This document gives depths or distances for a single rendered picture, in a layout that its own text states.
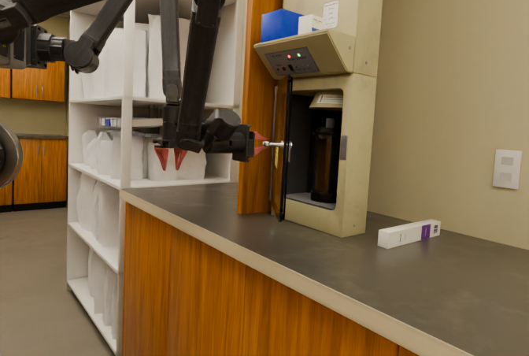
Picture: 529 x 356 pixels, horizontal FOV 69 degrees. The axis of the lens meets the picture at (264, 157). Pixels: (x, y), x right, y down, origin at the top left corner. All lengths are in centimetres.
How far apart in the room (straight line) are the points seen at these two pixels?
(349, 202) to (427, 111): 50
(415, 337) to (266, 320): 43
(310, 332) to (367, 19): 83
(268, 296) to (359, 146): 49
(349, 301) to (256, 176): 71
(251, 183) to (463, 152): 71
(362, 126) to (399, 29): 55
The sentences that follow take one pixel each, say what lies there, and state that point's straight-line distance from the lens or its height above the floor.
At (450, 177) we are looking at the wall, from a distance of 145.
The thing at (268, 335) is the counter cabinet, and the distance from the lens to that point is 105.
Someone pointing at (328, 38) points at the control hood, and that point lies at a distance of 108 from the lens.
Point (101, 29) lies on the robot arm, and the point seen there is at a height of 151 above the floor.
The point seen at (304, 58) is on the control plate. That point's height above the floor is 145.
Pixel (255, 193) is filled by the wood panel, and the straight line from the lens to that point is 138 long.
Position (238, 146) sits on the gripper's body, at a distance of 104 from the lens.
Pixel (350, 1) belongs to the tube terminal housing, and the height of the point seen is 161.
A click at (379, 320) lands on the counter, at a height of 93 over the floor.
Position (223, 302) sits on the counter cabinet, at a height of 74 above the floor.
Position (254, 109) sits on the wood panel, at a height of 130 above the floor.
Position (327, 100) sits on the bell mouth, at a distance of 122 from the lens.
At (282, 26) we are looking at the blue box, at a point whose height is 155.
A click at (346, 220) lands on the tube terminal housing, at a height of 99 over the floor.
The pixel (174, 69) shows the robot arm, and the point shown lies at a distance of 127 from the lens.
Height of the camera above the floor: 125
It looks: 5 degrees down
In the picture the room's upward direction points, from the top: 3 degrees clockwise
